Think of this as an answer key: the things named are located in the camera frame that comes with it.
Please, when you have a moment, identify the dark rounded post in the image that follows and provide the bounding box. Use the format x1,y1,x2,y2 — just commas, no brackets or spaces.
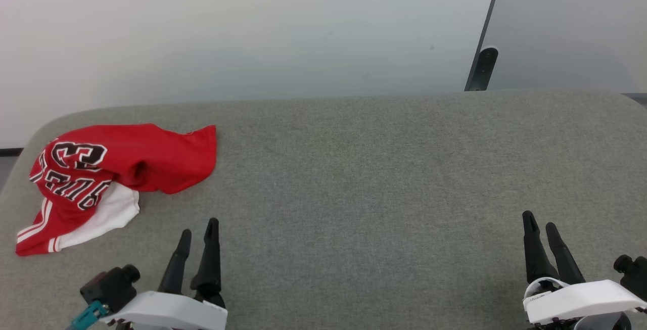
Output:
472,47,499,91

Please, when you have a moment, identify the red and white basketball jersey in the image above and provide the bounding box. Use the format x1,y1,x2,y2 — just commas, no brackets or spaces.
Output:
15,124,218,257

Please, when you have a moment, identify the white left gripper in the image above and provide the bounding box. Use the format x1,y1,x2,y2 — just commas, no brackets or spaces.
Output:
100,218,228,330

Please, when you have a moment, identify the black cable with teal plug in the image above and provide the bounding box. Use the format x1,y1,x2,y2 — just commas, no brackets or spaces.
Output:
67,301,110,330

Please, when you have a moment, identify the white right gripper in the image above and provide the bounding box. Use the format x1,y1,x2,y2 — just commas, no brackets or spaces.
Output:
522,211,647,330

